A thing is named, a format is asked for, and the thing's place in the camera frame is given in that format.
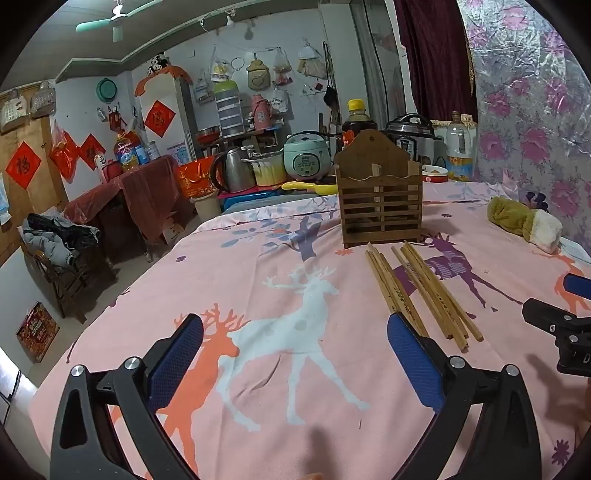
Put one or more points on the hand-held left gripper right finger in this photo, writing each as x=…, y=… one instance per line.
x=413, y=360

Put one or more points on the white printed bag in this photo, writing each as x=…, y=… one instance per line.
x=279, y=101

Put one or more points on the black hanging pouch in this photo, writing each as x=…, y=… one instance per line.
x=329, y=97

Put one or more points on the floral plastic wall sheet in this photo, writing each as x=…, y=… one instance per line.
x=531, y=92

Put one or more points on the hanging clear plastic bag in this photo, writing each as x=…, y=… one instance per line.
x=221, y=69
x=310, y=64
x=282, y=69

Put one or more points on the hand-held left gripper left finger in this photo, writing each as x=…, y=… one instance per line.
x=178, y=355

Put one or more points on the clear cooking oil bottle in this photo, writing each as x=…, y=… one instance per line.
x=459, y=152

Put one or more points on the orange cloth cover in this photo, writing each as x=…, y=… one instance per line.
x=171, y=71

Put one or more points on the pale yellow pot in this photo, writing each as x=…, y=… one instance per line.
x=265, y=173

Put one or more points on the small red pot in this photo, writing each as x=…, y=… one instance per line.
x=111, y=170

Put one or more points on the wooden wardrobe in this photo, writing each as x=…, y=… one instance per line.
x=41, y=203

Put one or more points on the stacked food carrier green lid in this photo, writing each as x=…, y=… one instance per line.
x=228, y=110

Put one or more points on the pink deer print bedsheet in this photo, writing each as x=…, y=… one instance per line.
x=138, y=300

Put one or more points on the table with red cloth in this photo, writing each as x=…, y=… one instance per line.
x=138, y=194

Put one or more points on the pink thermos flask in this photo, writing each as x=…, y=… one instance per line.
x=260, y=113

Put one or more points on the silver black pressure cooker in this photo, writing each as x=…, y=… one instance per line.
x=411, y=134

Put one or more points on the red printed flat box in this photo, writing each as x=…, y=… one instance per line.
x=38, y=332

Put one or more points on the olive plush mitten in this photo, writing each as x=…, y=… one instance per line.
x=512, y=217

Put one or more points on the blue plastic basin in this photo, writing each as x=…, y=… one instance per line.
x=249, y=199

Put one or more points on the bunch of wooden chopsticks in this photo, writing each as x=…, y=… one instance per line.
x=398, y=300

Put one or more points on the beige heart pouch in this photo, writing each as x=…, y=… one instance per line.
x=258, y=78

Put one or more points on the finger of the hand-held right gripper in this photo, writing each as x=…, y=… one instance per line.
x=549, y=316
x=579, y=286

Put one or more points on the cardboard box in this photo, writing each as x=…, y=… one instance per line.
x=173, y=230

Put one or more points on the dark sauce bottle yellow cap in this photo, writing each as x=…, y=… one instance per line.
x=359, y=122

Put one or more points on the red plastic bag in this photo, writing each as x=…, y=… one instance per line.
x=63, y=152

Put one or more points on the wooden slatted chopstick holder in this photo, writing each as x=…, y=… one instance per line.
x=364, y=161

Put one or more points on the green plastic basin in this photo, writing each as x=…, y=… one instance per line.
x=105, y=91

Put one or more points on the green ceiling fan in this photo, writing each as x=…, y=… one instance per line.
x=115, y=18

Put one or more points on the white refrigerator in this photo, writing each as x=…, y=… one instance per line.
x=159, y=87

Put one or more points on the steel electric kettle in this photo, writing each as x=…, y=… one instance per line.
x=233, y=170

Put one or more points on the pale green rice cooker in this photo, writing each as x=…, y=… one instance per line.
x=304, y=157

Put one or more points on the panda plush toy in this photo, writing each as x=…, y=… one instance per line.
x=158, y=64

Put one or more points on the white waste bin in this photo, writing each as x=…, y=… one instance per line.
x=205, y=205

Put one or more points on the dark red velvet curtain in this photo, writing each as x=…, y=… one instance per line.
x=429, y=55

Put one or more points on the dark wooden chair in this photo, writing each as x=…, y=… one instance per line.
x=69, y=286

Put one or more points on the red and white bowl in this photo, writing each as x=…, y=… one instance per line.
x=434, y=175

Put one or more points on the red diamond paper decoration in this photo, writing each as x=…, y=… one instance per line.
x=23, y=165
x=91, y=152
x=159, y=119

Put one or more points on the pile of grey black clothes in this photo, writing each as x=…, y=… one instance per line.
x=51, y=235

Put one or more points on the yellow plastic scoop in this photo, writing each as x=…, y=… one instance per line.
x=304, y=187

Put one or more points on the white woven handbag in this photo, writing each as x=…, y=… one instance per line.
x=43, y=99
x=14, y=113

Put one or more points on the large oil bottle blue label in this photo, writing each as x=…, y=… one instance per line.
x=125, y=154

